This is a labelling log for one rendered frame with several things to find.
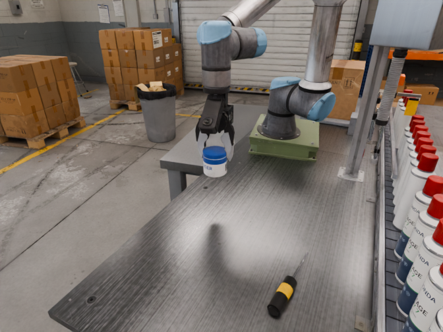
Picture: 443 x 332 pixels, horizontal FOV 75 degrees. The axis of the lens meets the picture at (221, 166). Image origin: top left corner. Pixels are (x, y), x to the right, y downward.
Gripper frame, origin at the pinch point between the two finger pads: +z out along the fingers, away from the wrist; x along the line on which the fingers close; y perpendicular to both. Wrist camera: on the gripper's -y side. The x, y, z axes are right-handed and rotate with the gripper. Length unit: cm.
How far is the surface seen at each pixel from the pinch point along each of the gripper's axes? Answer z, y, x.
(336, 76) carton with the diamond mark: -7, 93, -37
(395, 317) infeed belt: 12, -31, -44
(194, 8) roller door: -41, 468, 186
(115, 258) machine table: 16.6, -28.8, 17.0
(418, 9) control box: -38, 20, -47
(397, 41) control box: -30, 22, -45
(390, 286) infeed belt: 12, -24, -44
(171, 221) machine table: 16.7, -11.8, 10.0
